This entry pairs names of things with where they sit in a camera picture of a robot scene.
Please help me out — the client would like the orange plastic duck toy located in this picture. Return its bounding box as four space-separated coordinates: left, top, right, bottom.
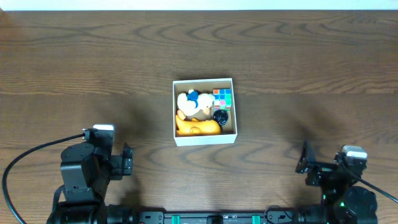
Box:
175 115 221 136

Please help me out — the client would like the plush yellow duck toy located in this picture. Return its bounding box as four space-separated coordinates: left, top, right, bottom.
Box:
177 89 215 120

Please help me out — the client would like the black round wheel toy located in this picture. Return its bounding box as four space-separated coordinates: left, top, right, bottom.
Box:
213 110 229 126

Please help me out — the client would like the colourful puzzle cube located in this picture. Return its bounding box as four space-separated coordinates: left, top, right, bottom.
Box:
213 88 232 111

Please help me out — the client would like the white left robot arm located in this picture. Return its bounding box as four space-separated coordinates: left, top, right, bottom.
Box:
47 142 139 224

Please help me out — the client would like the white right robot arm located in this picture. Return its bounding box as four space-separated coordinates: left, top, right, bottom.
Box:
294 141 377 223

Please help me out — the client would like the white cardboard box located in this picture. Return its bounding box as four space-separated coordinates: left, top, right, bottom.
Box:
172 78 238 146

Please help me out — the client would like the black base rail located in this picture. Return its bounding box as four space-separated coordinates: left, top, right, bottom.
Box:
106 205 378 224

